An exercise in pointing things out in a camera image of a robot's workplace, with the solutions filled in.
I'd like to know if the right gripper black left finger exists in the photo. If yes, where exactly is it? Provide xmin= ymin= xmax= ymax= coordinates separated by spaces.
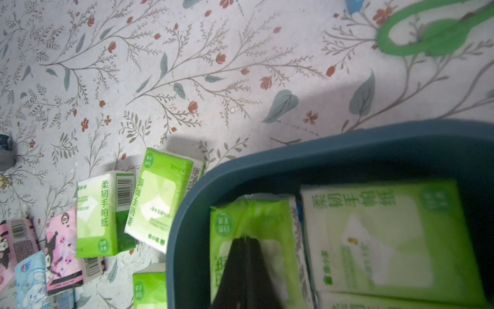
xmin=211 ymin=238 xmax=246 ymax=309

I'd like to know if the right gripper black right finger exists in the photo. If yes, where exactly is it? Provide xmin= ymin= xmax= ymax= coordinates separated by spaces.
xmin=246 ymin=238 xmax=283 ymax=308

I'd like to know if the green tissue pack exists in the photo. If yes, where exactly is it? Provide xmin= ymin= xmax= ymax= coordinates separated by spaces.
xmin=317 ymin=292 xmax=493 ymax=309
xmin=301 ymin=180 xmax=487 ymax=306
xmin=133 ymin=263 xmax=167 ymax=309
xmin=210 ymin=193 xmax=315 ymax=308
xmin=77 ymin=171 xmax=136 ymax=258
xmin=124 ymin=148 xmax=205 ymax=254

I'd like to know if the pink Kuromi tissue pack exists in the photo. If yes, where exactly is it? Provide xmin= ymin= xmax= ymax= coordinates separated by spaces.
xmin=1 ymin=217 xmax=39 ymax=293
xmin=45 ymin=207 xmax=105 ymax=296

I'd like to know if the blue Cinnamoroll tissue pack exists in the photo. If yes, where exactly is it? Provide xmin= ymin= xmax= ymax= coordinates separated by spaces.
xmin=14 ymin=250 xmax=76 ymax=309

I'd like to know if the teal storage box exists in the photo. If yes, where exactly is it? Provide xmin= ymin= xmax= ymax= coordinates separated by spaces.
xmin=166 ymin=120 xmax=493 ymax=308

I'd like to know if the blue white toy crib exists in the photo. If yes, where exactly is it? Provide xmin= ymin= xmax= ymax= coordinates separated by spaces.
xmin=345 ymin=0 xmax=364 ymax=15

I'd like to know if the rabbit figure keychain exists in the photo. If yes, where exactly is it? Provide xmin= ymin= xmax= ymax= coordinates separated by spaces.
xmin=1 ymin=134 xmax=15 ymax=189

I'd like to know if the green strap keychain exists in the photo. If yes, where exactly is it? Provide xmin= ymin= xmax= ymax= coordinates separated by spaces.
xmin=376 ymin=0 xmax=493 ymax=57

